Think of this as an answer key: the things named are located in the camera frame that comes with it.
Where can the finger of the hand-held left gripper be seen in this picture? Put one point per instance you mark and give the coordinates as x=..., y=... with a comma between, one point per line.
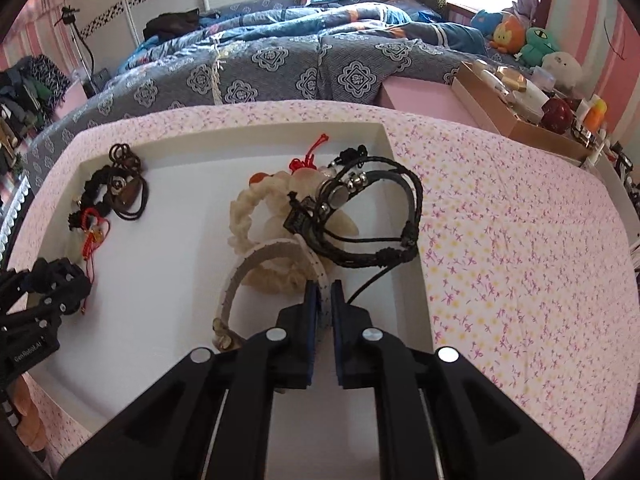
x=67, y=300
x=47, y=271

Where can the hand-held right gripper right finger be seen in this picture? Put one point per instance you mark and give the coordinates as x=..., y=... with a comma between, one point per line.
x=340, y=325

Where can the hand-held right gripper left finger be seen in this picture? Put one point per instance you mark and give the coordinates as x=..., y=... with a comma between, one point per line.
x=312, y=320

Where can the white shallow tray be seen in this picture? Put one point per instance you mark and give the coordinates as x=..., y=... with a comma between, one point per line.
x=190, y=285

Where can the white flower hair piece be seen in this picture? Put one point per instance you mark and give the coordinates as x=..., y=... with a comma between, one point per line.
x=250, y=210

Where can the red knot charm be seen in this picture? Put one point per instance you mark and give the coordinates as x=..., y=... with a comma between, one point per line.
x=305, y=161

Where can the person's left hand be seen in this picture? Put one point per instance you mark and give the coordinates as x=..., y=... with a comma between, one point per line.
x=27, y=417

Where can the white lace trim cloth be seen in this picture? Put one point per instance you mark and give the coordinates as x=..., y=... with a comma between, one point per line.
x=12, y=210

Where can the pile of dark clothes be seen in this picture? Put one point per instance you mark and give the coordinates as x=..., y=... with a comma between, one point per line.
x=30, y=95

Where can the black tripod stand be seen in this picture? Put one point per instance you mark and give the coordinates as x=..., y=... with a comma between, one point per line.
x=82, y=55

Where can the pink box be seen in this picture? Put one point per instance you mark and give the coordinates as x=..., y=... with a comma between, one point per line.
x=425, y=102

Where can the grey patterned bedspread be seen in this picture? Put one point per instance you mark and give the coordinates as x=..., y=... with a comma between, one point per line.
x=280, y=65

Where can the cardboard box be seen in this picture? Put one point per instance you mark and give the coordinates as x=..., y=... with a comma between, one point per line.
x=480, y=100

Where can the black cloth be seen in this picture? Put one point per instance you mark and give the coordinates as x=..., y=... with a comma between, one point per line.
x=172, y=24

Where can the blue quilt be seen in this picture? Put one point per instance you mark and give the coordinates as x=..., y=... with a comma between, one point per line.
x=310, y=20

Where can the red round ornament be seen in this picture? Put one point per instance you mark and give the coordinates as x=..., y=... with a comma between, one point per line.
x=557, y=116

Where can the orange bottle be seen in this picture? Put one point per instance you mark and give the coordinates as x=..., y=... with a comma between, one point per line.
x=595, y=114

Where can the blue plush toy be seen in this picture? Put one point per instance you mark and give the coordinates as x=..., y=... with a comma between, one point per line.
x=484, y=21

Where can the orange plush toy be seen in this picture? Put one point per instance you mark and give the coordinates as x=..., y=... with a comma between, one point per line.
x=509, y=34

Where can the white plush toy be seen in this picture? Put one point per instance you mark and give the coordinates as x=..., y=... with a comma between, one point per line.
x=562, y=71

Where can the green plush toy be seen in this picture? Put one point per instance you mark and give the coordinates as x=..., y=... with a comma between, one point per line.
x=539, y=45

